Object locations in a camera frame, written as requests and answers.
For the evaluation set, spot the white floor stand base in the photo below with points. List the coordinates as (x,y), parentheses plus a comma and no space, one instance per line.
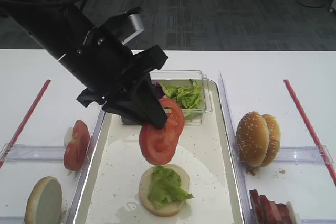
(312,3)

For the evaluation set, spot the left clear acrylic long divider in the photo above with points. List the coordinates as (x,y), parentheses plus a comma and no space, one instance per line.
(73,211)

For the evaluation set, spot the front sesame bun top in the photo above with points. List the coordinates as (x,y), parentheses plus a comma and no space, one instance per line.
(252,138)

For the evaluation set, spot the purple shredded cabbage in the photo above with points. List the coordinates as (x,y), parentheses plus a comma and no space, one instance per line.
(159,93)

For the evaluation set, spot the right red tape strip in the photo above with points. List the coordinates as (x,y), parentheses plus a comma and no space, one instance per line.
(307,124)

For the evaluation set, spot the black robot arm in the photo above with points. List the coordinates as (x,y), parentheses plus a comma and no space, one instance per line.
(39,18)

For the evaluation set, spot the left clear acrylic cross divider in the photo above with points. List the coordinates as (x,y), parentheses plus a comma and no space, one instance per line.
(32,153)

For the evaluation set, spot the right clear acrylic long divider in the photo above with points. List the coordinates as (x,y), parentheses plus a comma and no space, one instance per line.
(246,214)

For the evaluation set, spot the left red tape strip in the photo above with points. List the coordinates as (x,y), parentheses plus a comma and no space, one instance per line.
(24,121)

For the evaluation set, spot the bottom bun on tray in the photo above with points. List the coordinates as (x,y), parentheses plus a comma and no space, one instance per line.
(143,193)

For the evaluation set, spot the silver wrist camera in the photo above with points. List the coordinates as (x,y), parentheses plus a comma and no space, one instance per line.
(129,25)

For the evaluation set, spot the green lettuce in container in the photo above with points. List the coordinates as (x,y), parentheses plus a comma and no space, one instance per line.
(188,97)

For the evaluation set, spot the sesame bun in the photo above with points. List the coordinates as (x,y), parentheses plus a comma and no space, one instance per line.
(252,138)
(274,139)

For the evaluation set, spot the bun half on left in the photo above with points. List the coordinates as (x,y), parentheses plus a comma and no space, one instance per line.
(45,202)

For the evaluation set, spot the green lettuce leaf on bun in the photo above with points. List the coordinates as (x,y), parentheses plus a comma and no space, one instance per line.
(169,185)

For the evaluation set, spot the lower left clear divider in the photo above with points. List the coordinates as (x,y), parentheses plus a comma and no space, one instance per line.
(11,220)

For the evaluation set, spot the right clear acrylic cross divider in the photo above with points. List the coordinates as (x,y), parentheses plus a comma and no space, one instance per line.
(317,154)

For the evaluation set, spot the dark red meat slices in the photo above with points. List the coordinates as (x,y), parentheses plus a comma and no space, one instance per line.
(266,211)

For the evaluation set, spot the remaining red tomato slices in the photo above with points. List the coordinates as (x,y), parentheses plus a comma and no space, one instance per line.
(76,149)

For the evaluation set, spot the white holder behind tomatoes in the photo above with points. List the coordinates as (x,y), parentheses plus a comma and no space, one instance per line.
(68,136)

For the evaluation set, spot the red tape strip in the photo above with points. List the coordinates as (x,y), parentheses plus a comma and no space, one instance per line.
(307,124)
(24,121)

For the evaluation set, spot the white serving tray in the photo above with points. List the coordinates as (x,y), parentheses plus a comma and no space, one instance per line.
(112,190)

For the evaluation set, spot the rear sesame bun top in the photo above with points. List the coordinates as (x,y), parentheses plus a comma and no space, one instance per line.
(274,139)

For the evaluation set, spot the white holder behind meat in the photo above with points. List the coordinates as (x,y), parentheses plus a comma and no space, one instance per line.
(295,218)

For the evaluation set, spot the clear acrylic cross divider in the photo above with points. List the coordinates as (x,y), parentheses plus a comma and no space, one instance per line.
(317,154)
(32,153)

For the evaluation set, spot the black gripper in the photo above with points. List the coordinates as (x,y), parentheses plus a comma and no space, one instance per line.
(113,76)

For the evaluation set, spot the clear acrylic long divider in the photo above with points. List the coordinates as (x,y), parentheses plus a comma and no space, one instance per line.
(73,211)
(246,214)

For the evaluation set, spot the clear plastic salad container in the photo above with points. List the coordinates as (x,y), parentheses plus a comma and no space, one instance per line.
(181,78)

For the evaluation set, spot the lower right clear divider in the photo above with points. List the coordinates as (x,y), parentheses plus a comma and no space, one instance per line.
(318,221)

